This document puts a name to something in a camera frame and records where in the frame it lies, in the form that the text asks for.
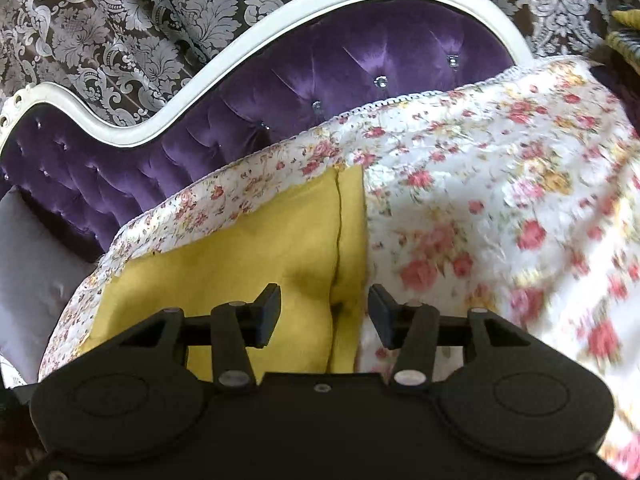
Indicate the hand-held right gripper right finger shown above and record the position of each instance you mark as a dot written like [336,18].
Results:
[381,316]

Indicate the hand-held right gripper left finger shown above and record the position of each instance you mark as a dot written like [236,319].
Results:
[269,316]

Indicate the mustard yellow sweater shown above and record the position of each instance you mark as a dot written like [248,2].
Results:
[225,270]

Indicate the floral quilted blanket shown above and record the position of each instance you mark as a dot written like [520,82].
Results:
[500,185]

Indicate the grey pillow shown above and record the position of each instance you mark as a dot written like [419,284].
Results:
[35,285]

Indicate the purple tufted sofa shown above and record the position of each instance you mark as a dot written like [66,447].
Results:
[375,60]

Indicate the brown damask curtain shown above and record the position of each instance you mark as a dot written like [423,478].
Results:
[125,35]

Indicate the yellow black striped cloth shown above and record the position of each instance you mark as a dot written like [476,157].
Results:
[627,40]

